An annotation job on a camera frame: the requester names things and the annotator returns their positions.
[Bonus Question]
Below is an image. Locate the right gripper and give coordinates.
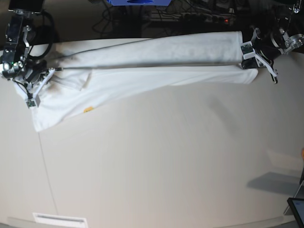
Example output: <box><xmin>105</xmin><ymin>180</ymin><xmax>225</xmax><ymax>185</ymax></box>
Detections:
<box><xmin>20</xmin><ymin>62</ymin><xmax>48</xmax><ymax>86</ymax></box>

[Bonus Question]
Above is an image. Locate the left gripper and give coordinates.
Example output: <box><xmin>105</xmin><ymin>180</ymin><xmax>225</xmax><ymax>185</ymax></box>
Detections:
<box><xmin>251</xmin><ymin>36</ymin><xmax>278</xmax><ymax>67</ymax></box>

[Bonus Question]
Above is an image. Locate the white printed T-shirt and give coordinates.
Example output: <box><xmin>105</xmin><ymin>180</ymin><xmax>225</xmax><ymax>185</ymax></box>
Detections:
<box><xmin>16</xmin><ymin>31</ymin><xmax>258</xmax><ymax>132</ymax></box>

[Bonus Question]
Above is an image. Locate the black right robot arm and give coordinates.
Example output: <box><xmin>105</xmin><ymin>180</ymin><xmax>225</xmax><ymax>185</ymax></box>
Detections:
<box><xmin>0</xmin><ymin>0</ymin><xmax>245</xmax><ymax>86</ymax></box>

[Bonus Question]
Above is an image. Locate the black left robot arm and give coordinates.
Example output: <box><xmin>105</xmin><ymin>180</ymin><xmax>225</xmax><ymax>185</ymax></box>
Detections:
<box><xmin>251</xmin><ymin>0</ymin><xmax>304</xmax><ymax>66</ymax></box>

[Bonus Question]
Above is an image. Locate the black power strip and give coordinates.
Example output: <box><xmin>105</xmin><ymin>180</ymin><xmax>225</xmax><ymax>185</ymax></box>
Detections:
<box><xmin>181</xmin><ymin>13</ymin><xmax>236</xmax><ymax>25</ymax></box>

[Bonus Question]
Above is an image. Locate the dark tablet screen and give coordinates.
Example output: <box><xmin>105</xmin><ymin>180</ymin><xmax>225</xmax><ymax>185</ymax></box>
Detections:
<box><xmin>287</xmin><ymin>198</ymin><xmax>304</xmax><ymax>228</ymax></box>

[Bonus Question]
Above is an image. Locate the white paper label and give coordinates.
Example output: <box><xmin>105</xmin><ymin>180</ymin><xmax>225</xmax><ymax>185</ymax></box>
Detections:
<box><xmin>33</xmin><ymin>213</ymin><xmax>89</xmax><ymax>228</ymax></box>

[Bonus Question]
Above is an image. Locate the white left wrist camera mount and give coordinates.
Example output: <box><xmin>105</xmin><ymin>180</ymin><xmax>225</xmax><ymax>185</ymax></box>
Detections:
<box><xmin>240</xmin><ymin>27</ymin><xmax>278</xmax><ymax>84</ymax></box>

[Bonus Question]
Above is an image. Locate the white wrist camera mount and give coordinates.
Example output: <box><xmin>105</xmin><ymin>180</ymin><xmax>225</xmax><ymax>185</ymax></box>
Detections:
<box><xmin>12</xmin><ymin>67</ymin><xmax>63</xmax><ymax>109</ymax></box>
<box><xmin>240</xmin><ymin>27</ymin><xmax>278</xmax><ymax>84</ymax></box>

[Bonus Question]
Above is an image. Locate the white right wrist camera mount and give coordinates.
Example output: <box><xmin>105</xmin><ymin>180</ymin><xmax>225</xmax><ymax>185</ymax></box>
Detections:
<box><xmin>12</xmin><ymin>67</ymin><xmax>63</xmax><ymax>109</ymax></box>

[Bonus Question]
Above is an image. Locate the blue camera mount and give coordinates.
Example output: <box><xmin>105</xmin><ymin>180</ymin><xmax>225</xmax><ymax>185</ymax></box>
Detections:
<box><xmin>107</xmin><ymin>0</ymin><xmax>171</xmax><ymax>6</ymax></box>

